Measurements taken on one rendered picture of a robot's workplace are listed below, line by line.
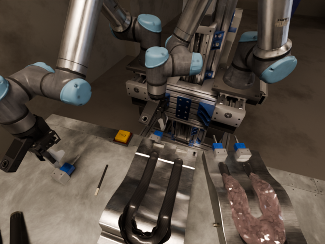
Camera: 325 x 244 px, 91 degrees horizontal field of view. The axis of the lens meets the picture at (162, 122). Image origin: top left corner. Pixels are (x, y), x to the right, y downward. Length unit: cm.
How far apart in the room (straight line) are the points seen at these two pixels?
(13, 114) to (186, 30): 58
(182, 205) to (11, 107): 58
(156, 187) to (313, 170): 187
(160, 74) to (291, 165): 185
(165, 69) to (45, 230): 71
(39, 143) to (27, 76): 21
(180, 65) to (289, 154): 188
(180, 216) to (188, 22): 64
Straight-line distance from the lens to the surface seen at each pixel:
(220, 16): 98
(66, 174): 83
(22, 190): 94
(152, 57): 53
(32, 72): 59
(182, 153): 76
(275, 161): 211
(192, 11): 65
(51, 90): 52
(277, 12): 63
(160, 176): 68
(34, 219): 86
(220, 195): 67
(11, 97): 56
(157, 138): 81
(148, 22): 90
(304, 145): 246
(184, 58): 57
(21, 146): 65
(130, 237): 64
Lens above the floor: 150
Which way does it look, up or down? 47 degrees down
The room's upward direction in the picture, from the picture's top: 1 degrees clockwise
